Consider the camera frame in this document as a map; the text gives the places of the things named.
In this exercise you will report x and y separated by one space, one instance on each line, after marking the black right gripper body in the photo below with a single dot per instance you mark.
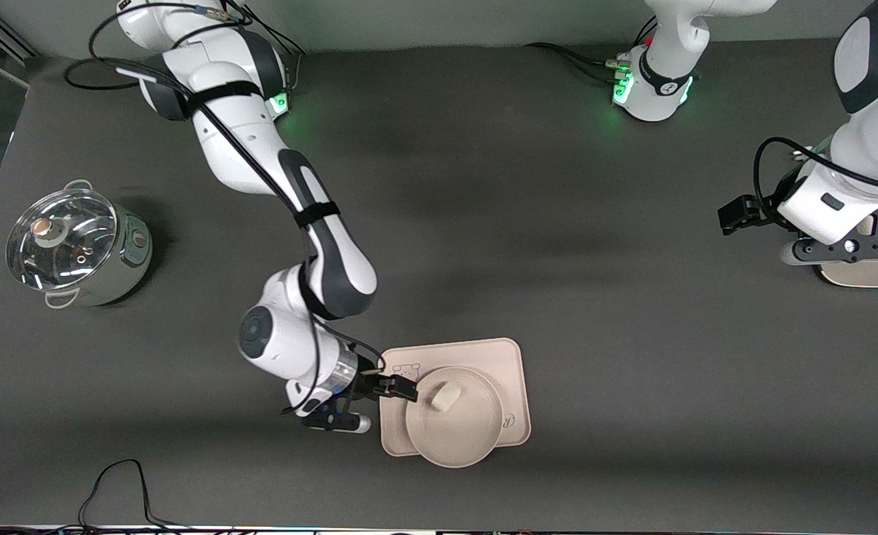
367 383

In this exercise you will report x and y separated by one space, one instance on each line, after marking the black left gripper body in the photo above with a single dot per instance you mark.
763 211

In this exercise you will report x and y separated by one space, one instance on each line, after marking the small white bun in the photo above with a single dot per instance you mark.
444 397

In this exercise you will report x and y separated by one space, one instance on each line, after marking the round beige plate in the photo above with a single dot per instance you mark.
461 438

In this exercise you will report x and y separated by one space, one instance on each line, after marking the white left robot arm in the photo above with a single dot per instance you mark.
877 111

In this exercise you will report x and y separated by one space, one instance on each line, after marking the beige rectangular rabbit tray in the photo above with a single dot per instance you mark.
509 371

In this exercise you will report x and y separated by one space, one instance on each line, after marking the cream white toaster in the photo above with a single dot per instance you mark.
870 275

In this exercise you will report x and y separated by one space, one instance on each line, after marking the stainless steel pot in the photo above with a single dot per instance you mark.
123 267

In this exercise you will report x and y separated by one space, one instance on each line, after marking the glass pot lid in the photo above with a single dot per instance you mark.
60 241

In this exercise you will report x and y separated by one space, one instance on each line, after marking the aluminium frame rail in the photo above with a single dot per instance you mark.
8 43

